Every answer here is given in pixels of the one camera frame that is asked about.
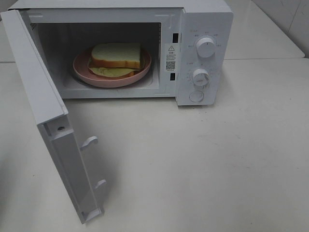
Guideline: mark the round door release button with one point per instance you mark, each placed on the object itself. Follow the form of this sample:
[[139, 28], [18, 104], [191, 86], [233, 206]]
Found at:
[[196, 96]]

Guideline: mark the white bread sandwich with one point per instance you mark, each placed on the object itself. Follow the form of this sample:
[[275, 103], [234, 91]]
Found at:
[[115, 59]]

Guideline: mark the pink round plate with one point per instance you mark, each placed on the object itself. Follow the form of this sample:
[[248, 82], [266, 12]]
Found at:
[[80, 66]]

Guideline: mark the white microwave door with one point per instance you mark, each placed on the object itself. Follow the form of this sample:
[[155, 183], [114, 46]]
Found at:
[[52, 117]]

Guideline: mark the warning label sticker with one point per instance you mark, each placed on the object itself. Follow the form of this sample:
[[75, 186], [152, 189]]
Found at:
[[171, 57]]

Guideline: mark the white microwave oven body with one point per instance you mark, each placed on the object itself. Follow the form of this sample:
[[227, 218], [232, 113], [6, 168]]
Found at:
[[68, 27]]

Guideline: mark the upper white power knob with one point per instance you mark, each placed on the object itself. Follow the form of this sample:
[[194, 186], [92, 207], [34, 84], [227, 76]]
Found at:
[[206, 46]]

